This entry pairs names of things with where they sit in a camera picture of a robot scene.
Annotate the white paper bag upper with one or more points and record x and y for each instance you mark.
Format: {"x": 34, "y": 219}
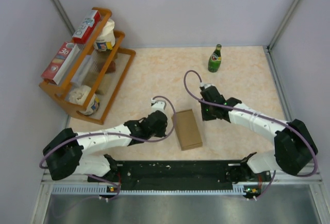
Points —
{"x": 106, "y": 40}

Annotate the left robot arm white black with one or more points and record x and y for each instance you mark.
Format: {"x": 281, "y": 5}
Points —
{"x": 75, "y": 153}

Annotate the red white box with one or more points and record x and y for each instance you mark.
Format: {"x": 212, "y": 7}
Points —
{"x": 86, "y": 27}
{"x": 60, "y": 63}

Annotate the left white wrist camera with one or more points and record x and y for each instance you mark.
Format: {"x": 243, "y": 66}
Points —
{"x": 158, "y": 105}

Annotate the white paper bag lower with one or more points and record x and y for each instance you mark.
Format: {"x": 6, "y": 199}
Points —
{"x": 79, "y": 95}

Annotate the orange wooden shelf rack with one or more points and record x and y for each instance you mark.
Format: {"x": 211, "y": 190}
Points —
{"x": 103, "y": 71}

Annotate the green glass bottle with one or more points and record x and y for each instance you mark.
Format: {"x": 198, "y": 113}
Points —
{"x": 215, "y": 59}

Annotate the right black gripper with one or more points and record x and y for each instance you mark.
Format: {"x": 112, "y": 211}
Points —
{"x": 205, "y": 116}

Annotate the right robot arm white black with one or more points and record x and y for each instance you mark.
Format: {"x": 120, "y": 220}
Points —
{"x": 293, "y": 145}

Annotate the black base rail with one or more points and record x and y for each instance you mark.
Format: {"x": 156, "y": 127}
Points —
{"x": 182, "y": 175}

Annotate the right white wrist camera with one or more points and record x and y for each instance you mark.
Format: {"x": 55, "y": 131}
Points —
{"x": 205, "y": 85}

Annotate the red white box lower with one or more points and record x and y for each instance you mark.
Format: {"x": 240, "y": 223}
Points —
{"x": 60, "y": 63}

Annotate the brown cardboard box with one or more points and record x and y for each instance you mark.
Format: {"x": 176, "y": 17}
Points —
{"x": 187, "y": 130}

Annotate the white paper bag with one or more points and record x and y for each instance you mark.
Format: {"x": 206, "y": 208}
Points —
{"x": 106, "y": 40}
{"x": 79, "y": 95}

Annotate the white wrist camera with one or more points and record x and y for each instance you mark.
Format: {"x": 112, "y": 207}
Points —
{"x": 158, "y": 105}
{"x": 205, "y": 85}

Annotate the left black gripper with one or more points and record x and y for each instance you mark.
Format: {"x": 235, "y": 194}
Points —
{"x": 161, "y": 134}

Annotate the red white box upper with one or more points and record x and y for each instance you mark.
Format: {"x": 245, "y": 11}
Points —
{"x": 86, "y": 27}

